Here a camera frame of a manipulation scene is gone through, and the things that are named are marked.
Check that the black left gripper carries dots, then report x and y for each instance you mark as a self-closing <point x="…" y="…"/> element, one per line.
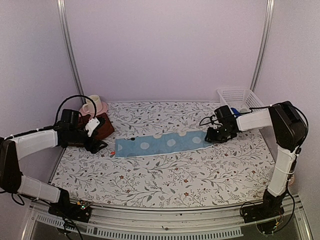
<point x="95" y="148"/>

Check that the front aluminium rail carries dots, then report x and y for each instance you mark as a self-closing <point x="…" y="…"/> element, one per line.
<point x="111" y="222"/>

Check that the blue object in basket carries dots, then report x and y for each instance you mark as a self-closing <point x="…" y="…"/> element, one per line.
<point x="235" y="111"/>

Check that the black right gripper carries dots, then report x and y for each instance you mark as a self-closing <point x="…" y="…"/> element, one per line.
<point x="211" y="138"/>

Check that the blue patterned towel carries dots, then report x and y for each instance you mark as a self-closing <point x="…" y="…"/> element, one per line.
<point x="161" y="144"/>

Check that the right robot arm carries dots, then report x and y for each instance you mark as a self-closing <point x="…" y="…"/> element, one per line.
<point x="290" y="127"/>

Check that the right aluminium frame post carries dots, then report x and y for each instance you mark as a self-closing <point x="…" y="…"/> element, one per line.
<point x="270" y="5"/>

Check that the pink object at right edge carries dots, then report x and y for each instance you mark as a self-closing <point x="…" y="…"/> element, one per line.
<point x="291" y="180"/>

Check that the dark red towel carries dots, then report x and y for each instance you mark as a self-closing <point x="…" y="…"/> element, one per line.
<point x="79" y="137"/>

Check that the aluminium frame post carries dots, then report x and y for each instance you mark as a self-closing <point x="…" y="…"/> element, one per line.
<point x="61" y="6"/>
<point x="270" y="5"/>

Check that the left aluminium frame post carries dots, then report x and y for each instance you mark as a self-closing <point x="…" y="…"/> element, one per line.
<point x="61" y="6"/>

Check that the pink saucer plate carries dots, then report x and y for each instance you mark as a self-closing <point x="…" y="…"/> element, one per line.
<point x="103" y="107"/>

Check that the cream ribbed mug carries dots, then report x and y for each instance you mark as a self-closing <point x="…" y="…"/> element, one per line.
<point x="92" y="104"/>

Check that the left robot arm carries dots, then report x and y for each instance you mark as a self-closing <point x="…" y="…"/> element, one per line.
<point x="16" y="148"/>

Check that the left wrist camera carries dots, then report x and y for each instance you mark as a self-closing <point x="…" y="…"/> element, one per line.
<point x="91" y="126"/>

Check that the white plastic basket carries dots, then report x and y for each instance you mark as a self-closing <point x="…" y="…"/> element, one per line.
<point x="243" y="100"/>

